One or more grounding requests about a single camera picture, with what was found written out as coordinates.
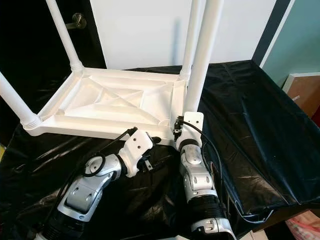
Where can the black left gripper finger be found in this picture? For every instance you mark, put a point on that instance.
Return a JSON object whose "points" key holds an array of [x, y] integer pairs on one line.
{"points": [[158, 140]]}

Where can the white plastic table top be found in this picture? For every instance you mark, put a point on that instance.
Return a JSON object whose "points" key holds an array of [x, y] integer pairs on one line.
{"points": [[110, 117]]}

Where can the black plastic table cover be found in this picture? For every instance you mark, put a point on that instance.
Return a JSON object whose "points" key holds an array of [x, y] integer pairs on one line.
{"points": [[260, 150]]}

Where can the white plastic table leg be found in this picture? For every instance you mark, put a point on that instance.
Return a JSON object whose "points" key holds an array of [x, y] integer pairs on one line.
{"points": [[202, 55], [191, 40], [64, 35], [17, 102]]}

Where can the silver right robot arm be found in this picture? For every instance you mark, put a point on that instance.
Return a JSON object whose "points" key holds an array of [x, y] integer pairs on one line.
{"points": [[200, 180]]}

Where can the brown cardboard box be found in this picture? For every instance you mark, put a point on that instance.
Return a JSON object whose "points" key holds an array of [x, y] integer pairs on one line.
{"points": [[305, 95]]}

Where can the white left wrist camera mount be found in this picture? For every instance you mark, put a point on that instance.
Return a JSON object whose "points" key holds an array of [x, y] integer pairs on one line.
{"points": [[137, 147]]}

